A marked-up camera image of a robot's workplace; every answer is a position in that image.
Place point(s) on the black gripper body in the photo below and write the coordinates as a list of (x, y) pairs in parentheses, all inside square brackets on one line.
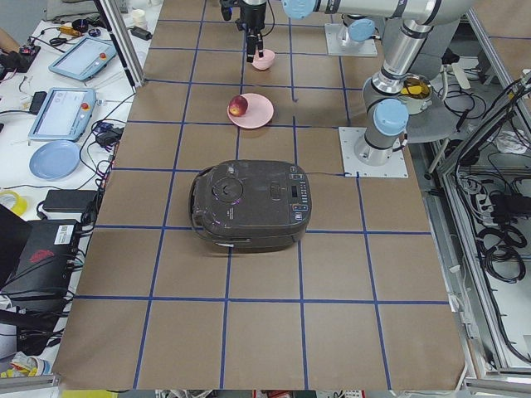
[(253, 16)]

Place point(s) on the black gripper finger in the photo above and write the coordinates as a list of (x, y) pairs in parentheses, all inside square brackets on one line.
[(259, 45), (250, 47)]

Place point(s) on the small pink bowl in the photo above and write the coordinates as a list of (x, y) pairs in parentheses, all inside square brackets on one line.
[(264, 60)]

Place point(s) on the red apple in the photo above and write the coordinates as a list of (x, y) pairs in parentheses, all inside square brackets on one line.
[(238, 106)]

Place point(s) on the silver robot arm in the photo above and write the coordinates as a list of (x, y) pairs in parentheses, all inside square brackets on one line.
[(387, 115)]

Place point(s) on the pink plate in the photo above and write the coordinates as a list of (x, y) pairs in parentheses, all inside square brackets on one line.
[(260, 112)]

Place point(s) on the glass bowl on chair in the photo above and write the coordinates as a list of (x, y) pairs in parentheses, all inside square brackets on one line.
[(416, 94)]

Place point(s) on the light blue plate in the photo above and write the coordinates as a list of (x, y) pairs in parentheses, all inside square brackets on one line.
[(55, 160)]

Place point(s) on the far blue teach pendant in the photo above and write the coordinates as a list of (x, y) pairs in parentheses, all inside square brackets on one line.
[(85, 59)]

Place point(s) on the blue teach pendant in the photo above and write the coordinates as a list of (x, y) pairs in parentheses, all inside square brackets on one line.
[(64, 114), (85, 59)]

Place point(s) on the dark grey rice cooker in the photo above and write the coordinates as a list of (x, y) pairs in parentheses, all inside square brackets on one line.
[(251, 204)]

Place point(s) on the near blue teach pendant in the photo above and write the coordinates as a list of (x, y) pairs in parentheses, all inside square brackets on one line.
[(64, 114)]

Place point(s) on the grey office chair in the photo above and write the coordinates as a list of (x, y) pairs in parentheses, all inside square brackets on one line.
[(433, 123)]

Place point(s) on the black power adapter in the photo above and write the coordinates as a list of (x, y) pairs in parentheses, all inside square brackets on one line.
[(68, 201)]

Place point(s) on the yellow tape roll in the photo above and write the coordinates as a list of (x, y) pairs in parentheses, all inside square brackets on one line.
[(13, 202)]

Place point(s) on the black computer case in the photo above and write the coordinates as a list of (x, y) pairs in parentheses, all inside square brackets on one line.
[(37, 257)]

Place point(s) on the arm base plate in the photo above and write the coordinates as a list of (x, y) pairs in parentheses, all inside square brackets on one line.
[(362, 160), (339, 43)]

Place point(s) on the aluminium frame post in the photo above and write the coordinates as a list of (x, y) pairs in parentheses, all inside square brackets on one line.
[(119, 35)]

